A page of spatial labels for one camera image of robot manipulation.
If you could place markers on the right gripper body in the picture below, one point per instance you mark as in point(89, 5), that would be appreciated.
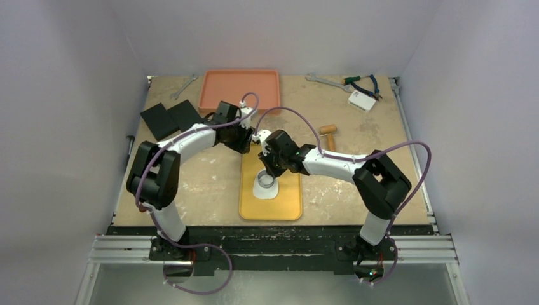
point(272, 164)

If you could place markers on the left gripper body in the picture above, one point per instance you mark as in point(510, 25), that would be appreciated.
point(238, 137)

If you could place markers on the metal ring cutter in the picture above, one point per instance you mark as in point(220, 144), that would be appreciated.
point(265, 180)

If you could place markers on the white dough ball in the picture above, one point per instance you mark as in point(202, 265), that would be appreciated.
point(265, 194)

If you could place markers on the yellow tray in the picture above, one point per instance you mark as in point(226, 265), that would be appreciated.
point(286, 206)

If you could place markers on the wooden dough roller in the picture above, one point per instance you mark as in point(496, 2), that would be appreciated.
point(328, 132)

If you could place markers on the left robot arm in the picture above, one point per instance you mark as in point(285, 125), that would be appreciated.
point(154, 175)

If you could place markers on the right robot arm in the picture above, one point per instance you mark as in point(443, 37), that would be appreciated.
point(379, 181)

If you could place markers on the pink tray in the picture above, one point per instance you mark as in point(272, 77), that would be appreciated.
point(230, 85)

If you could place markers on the black block right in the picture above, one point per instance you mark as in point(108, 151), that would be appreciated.
point(184, 115)

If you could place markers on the black block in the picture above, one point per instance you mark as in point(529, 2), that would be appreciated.
point(159, 121)
point(184, 115)

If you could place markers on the left silver wrench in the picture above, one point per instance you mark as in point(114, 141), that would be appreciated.
point(176, 94)

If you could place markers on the silver wrench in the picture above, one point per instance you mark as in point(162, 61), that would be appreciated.
point(314, 78)
point(176, 94)

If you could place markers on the black block left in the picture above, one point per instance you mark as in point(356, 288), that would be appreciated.
point(159, 121)

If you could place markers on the right silver wrench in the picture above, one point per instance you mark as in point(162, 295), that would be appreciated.
point(314, 78)

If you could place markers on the white small box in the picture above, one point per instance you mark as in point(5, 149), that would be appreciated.
point(361, 101)

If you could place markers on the green blue pliers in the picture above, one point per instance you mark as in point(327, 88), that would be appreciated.
point(356, 81)

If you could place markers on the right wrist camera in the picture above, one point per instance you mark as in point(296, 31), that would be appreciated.
point(260, 138)

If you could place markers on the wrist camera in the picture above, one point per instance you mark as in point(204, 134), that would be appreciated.
point(260, 138)
point(246, 114)

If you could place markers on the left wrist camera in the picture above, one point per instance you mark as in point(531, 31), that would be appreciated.
point(246, 114)

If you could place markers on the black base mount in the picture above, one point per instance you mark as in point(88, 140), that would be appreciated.
point(336, 249)

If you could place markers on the aluminium frame rail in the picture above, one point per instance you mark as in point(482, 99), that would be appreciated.
point(425, 270)

